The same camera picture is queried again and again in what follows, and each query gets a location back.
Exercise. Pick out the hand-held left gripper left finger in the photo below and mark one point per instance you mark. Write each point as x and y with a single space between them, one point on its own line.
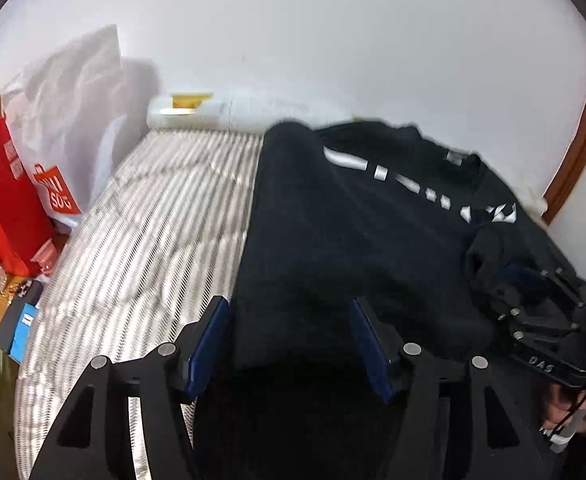
207 347

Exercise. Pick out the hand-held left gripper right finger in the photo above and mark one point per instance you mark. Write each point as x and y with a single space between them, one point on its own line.
369 352

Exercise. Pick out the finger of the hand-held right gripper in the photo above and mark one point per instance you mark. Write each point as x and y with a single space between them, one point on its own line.
543 285
533 327

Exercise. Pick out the black t-shirt with white print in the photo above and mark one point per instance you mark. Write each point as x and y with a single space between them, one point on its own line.
363 240

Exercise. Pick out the person's right hand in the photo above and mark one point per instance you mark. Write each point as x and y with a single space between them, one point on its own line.
585 410

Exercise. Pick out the striped grey white mattress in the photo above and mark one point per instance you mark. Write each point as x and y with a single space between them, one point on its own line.
148 240

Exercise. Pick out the pink plastic container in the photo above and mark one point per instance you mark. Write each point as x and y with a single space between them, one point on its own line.
48 257

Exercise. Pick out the black box blue label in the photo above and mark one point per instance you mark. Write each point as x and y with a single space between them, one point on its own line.
20 320

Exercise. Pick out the rolled plastic sheet yellow print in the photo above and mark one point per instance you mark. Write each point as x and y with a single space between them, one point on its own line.
233 110

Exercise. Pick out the red paper bag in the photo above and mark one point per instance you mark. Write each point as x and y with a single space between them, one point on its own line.
8 200

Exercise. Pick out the white shopping bag red logo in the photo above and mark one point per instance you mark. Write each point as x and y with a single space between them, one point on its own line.
68 110

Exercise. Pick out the brown wooden door frame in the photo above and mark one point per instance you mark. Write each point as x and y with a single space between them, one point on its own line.
580 140

